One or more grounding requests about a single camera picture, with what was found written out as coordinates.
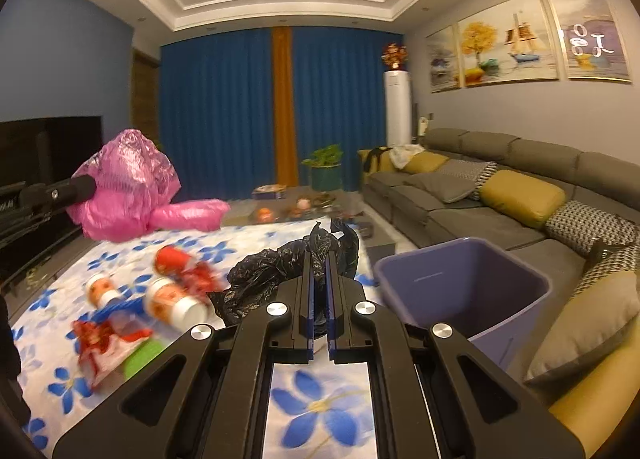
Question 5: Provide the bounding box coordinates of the green packet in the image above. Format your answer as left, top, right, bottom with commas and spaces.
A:
124, 340, 167, 381

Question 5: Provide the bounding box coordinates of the dark clothing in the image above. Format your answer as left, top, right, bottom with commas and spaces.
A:
0, 283, 32, 429

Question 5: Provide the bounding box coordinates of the black plastic bag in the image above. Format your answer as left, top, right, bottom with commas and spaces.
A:
206, 220, 362, 340

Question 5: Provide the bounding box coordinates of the flat grey cushion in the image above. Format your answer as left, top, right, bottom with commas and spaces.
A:
404, 170, 477, 205

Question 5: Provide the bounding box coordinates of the dark television stand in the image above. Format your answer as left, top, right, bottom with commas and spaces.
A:
0, 216, 98, 312

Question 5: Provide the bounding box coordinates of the purple landscape painting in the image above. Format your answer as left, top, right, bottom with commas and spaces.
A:
543, 0, 632, 84

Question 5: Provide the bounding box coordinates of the large grey cushion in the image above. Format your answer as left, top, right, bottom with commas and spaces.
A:
523, 268, 640, 386

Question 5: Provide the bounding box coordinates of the blue floral bedsheet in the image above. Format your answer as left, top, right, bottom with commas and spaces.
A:
7, 219, 386, 459

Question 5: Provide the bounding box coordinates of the potted plant in teal pot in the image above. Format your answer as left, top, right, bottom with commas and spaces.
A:
301, 144, 345, 191

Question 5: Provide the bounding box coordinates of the purple plastic trash bin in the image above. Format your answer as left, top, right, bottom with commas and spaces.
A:
373, 237, 552, 371

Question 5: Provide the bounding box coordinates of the sailboat and tree painting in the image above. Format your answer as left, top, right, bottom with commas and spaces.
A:
457, 0, 560, 89

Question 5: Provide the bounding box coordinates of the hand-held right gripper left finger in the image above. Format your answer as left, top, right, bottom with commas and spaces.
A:
51, 250, 316, 459

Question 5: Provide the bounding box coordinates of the pink plastic bag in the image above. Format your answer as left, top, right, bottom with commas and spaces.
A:
65, 128, 232, 242

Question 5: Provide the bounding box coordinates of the white apple print paper cup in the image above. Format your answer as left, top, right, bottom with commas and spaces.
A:
144, 277, 209, 328
85, 273, 122, 308

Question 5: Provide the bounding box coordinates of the black yellow clothing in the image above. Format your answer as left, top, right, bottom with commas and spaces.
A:
362, 146, 397, 173

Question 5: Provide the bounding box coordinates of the red gold ornament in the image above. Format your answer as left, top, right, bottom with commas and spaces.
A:
381, 41, 410, 71

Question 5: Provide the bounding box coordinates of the brown wooden panel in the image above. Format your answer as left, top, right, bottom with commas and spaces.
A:
132, 51, 161, 141

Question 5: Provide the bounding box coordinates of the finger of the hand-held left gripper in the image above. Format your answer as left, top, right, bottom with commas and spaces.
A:
19, 174, 97, 214

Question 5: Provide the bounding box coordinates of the large yellow cushion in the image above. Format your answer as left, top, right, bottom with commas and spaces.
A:
479, 170, 567, 230

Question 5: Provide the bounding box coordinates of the red paper cup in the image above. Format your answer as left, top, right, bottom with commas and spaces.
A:
154, 245, 195, 278

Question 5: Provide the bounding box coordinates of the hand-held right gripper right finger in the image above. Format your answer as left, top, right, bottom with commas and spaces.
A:
325, 250, 586, 459

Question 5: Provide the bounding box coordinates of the glass coffee table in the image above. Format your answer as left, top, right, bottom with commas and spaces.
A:
221, 183, 397, 246

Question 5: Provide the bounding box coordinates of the dark tray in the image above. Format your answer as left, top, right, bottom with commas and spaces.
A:
310, 191, 347, 210

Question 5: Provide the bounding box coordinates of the blue curtain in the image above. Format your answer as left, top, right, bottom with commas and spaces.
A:
158, 26, 279, 201
291, 24, 405, 193

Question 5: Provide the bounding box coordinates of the yellow leather cushion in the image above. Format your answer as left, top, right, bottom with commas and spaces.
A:
546, 336, 640, 459

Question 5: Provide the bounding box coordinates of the white standing air conditioner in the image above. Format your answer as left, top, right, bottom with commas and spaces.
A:
383, 70, 412, 146

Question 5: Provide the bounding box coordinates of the small yellow cushion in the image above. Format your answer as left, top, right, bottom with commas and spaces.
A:
403, 151, 452, 175

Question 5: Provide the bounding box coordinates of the black white patterned cushion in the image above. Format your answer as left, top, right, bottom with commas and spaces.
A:
544, 200, 639, 258
570, 243, 640, 298
434, 158, 499, 201

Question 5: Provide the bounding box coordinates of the black television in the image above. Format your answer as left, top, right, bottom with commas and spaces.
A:
0, 116, 104, 192

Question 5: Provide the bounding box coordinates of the grey sectional sofa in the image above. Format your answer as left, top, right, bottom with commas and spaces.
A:
357, 127, 640, 459

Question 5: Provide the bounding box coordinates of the white cloth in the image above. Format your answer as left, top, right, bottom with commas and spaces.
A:
389, 143, 427, 170

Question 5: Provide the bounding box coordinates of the small landscape painting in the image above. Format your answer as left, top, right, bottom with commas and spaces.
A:
425, 24, 461, 94

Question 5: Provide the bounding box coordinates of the red snack wrapper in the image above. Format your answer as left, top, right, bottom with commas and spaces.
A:
71, 316, 154, 391
181, 260, 225, 296

